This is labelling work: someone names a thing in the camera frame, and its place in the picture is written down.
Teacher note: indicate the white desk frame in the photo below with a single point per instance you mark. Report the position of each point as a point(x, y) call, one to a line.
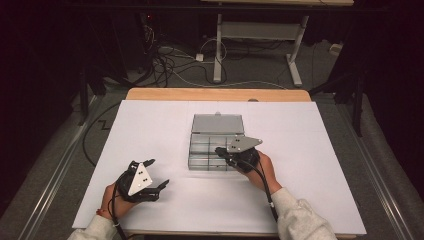
point(218, 50)

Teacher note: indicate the aluminium floor rail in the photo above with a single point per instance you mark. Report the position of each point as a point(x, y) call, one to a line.
point(383, 173)
point(50, 193)

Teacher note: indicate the black metal stand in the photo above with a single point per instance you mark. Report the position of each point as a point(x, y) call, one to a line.
point(84, 96)
point(358, 100)

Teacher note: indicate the clear plastic compartment box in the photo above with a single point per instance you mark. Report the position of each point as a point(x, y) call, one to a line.
point(208, 140)

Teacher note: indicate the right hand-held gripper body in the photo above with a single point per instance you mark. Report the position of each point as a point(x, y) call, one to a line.
point(241, 144)

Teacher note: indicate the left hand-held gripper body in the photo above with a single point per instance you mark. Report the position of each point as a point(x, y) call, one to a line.
point(139, 180)

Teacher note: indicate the person's left hand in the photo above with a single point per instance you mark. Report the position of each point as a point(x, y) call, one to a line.
point(116, 205)

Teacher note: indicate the white power adapter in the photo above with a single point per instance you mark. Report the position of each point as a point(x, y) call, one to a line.
point(199, 57)

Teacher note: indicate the person's right hand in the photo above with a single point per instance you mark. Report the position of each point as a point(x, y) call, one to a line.
point(263, 176)

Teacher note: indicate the white table mat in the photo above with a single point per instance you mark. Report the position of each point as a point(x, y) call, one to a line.
point(160, 126)

